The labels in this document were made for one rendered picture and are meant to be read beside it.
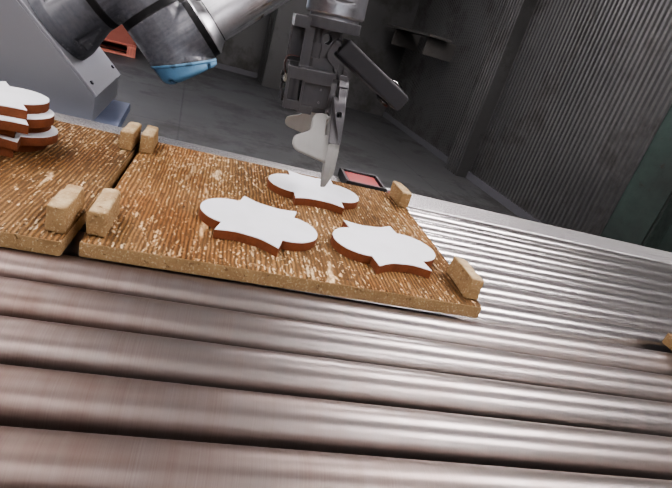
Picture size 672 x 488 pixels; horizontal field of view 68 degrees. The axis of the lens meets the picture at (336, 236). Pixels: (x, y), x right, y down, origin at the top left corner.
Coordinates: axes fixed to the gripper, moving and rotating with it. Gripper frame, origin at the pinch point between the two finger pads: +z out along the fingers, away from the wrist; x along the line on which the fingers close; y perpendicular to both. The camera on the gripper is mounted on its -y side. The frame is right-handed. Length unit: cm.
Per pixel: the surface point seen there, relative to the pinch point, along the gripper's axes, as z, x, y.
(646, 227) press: 42, -129, -194
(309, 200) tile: 2.9, 4.9, 1.6
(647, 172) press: 18, -141, -192
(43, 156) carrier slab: 1.4, 6.4, 34.0
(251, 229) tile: 1.9, 18.8, 9.9
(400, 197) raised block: 3.1, -2.7, -14.1
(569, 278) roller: 8.6, 8.2, -40.4
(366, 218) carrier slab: 4.3, 5.3, -6.9
